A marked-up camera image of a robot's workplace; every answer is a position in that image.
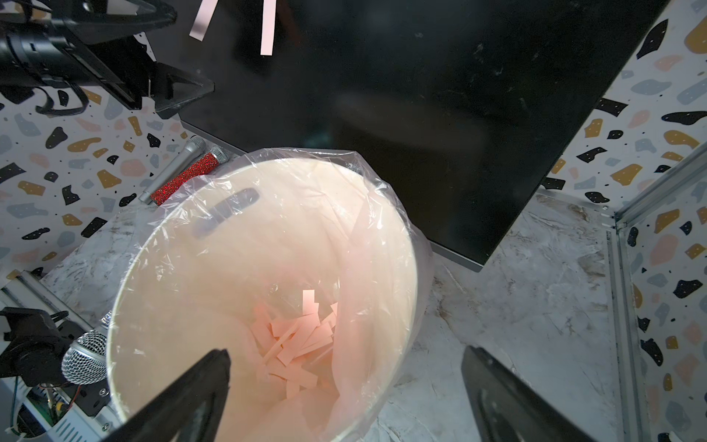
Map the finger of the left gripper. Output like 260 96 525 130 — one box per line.
54 1 178 44
152 63 215 119

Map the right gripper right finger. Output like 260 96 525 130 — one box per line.
461 345 593 442

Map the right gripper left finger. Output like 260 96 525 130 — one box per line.
106 349 231 442

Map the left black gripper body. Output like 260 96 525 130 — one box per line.
66 33 156 110

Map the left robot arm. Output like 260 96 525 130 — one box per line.
1 0 215 119

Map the pink sticky note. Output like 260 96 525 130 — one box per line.
189 0 218 42
260 0 276 56

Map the black computer monitor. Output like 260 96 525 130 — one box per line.
147 1 666 270

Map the silver microphone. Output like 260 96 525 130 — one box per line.
138 136 207 204

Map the red glitter microphone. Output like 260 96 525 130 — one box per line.
149 147 229 206

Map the sparkly handheld microphone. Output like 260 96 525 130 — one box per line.
59 311 112 386

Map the pile of pink notes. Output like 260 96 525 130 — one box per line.
250 289 338 400

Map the cream waste bin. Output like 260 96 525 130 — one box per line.
106 157 419 442

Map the clear plastic bin liner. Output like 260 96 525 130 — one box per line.
108 146 436 442

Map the right aluminium corner post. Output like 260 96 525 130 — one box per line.
607 145 706 441

